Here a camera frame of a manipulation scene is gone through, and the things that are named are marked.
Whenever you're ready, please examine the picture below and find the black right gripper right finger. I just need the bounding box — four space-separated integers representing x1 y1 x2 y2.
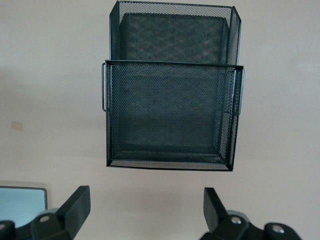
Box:
199 186 251 240

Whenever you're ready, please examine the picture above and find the black mesh two-tier tray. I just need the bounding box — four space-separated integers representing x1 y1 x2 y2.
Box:
101 0 246 173

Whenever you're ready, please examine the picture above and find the silver closed laptop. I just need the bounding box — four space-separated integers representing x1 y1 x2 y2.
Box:
0 186 48 229

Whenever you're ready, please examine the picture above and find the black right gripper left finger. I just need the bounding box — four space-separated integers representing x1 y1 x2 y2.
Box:
29 185 91 240

